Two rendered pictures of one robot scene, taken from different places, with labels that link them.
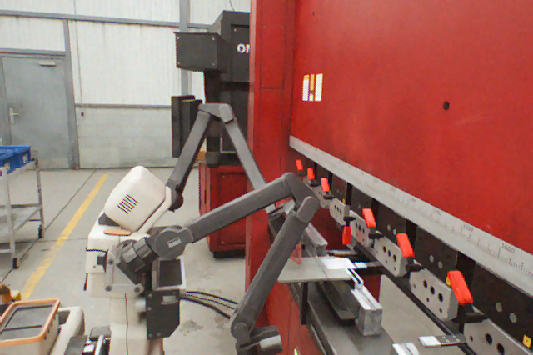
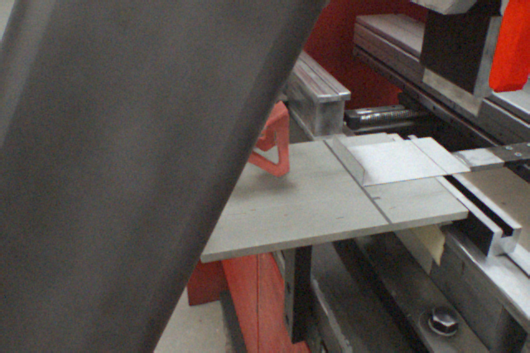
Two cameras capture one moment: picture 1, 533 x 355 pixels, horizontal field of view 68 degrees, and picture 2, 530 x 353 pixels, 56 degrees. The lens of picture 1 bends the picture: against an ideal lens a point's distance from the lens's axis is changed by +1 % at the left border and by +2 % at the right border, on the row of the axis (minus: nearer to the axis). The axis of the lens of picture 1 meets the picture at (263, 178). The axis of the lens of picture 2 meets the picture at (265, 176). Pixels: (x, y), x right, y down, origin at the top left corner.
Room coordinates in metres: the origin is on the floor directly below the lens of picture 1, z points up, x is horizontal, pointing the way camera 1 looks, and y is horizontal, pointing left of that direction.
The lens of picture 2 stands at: (0.92, -0.09, 1.28)
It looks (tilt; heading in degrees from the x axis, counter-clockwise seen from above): 31 degrees down; 355
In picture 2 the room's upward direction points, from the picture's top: straight up
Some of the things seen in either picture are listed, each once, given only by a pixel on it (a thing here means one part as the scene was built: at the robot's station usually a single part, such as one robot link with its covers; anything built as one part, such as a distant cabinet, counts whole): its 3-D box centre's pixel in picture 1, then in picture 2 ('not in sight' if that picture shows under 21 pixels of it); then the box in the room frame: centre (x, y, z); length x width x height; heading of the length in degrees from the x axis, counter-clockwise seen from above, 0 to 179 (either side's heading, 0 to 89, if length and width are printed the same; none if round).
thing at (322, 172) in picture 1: (330, 186); not in sight; (1.61, -0.28, 1.26); 0.15 x 0.09 x 0.17; 10
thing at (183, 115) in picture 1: (189, 124); not in sight; (2.50, 0.48, 1.42); 0.45 x 0.12 x 0.36; 178
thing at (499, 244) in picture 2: (348, 272); (445, 187); (1.36, -0.33, 0.99); 0.20 x 0.03 x 0.03; 10
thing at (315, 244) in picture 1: (306, 233); (289, 73); (1.93, -0.23, 0.92); 0.50 x 0.06 x 0.10; 10
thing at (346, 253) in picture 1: (381, 258); (462, 121); (1.89, -0.62, 0.81); 0.64 x 0.08 x 0.14; 100
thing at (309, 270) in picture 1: (307, 268); (310, 186); (1.36, -0.18, 1.00); 0.26 x 0.18 x 0.01; 100
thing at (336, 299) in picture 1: (332, 298); (392, 270); (1.34, -0.27, 0.89); 0.30 x 0.05 x 0.03; 10
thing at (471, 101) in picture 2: (348, 233); (457, 53); (1.39, -0.32, 1.13); 0.10 x 0.02 x 0.10; 10
